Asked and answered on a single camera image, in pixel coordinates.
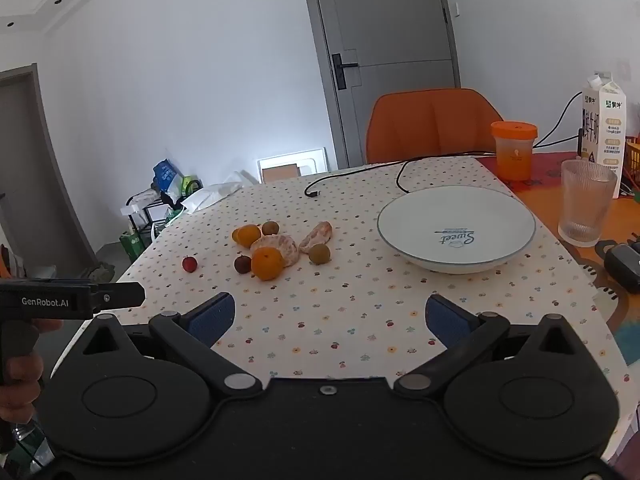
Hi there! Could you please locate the white picture frame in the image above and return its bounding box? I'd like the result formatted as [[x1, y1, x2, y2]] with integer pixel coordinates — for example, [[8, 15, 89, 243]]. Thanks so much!
[[256, 147, 328, 184]]

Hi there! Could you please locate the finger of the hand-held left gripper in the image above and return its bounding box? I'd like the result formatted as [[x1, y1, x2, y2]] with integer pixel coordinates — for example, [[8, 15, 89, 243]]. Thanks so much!
[[91, 281, 147, 307]]

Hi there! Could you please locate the peeled whole tangerine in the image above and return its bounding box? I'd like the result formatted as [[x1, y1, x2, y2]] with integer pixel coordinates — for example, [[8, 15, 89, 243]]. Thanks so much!
[[250, 233, 301, 267]]

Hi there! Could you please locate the brown door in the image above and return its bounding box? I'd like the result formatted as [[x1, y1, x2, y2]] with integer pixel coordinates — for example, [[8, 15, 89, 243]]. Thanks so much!
[[0, 63, 99, 282]]

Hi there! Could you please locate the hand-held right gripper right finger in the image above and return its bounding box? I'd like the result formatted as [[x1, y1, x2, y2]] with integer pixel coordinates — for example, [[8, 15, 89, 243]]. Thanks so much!
[[392, 294, 592, 402]]

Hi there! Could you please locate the white milk carton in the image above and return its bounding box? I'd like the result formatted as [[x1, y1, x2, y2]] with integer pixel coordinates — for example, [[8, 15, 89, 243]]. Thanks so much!
[[580, 72, 628, 193]]

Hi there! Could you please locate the person's left hand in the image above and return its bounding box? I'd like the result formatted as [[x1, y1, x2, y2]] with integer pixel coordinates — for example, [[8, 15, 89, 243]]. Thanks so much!
[[0, 317, 63, 426]]

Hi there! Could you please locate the large orange tangerine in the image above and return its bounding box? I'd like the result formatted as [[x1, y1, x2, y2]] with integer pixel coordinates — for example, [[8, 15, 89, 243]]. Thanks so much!
[[250, 247, 286, 281]]

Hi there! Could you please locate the orange chair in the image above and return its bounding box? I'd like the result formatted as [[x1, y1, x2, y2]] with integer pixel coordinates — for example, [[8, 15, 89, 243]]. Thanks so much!
[[366, 88, 506, 165]]

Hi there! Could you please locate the orange lidded cup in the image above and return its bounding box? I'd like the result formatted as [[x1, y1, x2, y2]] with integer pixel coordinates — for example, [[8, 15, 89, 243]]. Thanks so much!
[[490, 120, 539, 182]]

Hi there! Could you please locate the ribbed clear glass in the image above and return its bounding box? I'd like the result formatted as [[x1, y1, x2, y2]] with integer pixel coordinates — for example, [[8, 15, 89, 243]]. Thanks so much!
[[557, 160, 619, 248]]

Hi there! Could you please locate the peeled tangerine piece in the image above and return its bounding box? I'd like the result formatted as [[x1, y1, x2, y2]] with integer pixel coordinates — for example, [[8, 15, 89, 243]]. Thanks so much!
[[298, 221, 334, 252]]

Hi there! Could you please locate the black door handle lock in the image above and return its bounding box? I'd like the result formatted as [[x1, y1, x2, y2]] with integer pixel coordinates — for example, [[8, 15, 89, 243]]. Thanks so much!
[[331, 52, 360, 92]]

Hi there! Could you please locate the black usb cable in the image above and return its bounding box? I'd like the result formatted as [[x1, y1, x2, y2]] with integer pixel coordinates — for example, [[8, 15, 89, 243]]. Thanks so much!
[[304, 91, 586, 200]]

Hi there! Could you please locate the floral printed tablecloth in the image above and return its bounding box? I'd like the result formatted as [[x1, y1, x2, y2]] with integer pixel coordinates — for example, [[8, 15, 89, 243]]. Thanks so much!
[[50, 156, 638, 463]]

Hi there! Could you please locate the white plate with blue rim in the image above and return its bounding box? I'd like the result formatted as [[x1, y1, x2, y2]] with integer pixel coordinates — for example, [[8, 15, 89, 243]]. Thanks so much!
[[376, 188, 537, 275]]

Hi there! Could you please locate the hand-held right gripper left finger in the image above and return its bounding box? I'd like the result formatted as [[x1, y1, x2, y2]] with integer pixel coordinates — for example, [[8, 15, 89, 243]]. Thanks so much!
[[75, 292, 264, 402]]

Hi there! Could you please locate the white plastic bag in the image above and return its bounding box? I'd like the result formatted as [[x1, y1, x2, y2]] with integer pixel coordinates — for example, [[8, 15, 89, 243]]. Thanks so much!
[[180, 181, 244, 213]]

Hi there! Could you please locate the blue bag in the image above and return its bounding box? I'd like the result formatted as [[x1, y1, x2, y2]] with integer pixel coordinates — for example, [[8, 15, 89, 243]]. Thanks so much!
[[152, 160, 182, 194]]

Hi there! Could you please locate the black metal rack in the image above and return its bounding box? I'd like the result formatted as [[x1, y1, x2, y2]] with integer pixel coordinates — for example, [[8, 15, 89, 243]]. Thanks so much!
[[124, 187, 175, 252]]

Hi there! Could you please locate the grey door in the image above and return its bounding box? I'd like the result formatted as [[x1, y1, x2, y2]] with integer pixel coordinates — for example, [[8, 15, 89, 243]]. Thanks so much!
[[298, 0, 461, 170]]

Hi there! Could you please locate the black power adapter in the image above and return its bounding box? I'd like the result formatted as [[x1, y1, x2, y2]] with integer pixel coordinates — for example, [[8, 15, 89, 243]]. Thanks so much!
[[602, 240, 640, 294]]

